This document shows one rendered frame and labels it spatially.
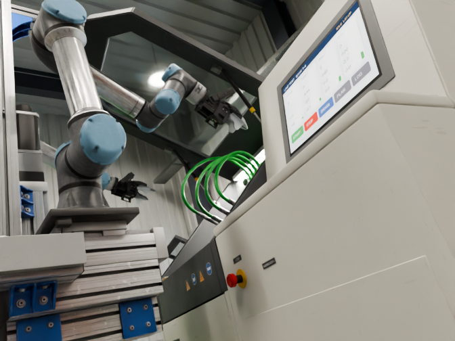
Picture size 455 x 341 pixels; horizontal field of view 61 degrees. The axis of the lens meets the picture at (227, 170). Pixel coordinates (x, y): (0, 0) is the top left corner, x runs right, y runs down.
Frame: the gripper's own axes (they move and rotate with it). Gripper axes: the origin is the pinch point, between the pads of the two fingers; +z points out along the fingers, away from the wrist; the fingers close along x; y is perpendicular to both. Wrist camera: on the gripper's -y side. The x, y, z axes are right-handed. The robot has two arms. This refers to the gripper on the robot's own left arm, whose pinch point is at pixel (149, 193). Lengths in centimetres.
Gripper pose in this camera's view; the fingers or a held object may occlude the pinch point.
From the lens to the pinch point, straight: 204.4
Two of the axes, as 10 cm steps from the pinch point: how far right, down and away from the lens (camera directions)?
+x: 5.8, -6.2, -5.2
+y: 1.2, 7.0, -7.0
